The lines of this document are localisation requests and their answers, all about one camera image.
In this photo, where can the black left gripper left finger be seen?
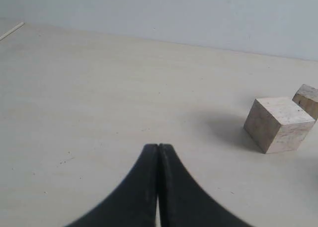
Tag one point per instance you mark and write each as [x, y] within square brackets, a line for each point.
[133, 202]

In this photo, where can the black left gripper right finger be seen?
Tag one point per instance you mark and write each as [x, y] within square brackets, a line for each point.
[182, 202]

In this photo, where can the third largest wooden cube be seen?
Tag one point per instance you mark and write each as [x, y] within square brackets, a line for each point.
[307, 98]

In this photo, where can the second largest wooden cube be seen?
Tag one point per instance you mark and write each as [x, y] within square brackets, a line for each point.
[277, 124]

